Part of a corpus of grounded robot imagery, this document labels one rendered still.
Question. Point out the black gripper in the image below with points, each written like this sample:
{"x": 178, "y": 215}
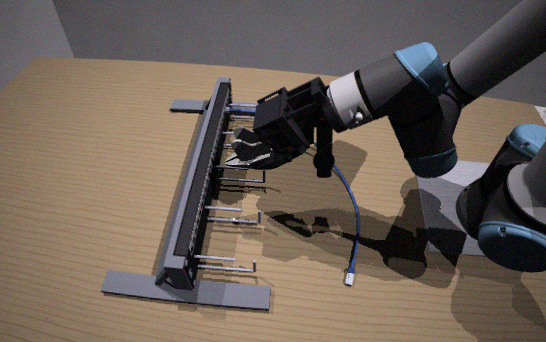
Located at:
{"x": 288, "y": 135}

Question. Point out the grey network port rack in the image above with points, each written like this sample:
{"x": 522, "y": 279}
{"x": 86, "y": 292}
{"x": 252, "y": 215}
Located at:
{"x": 186, "y": 239}

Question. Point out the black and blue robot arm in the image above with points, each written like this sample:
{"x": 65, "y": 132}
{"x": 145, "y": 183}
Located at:
{"x": 406, "y": 86}

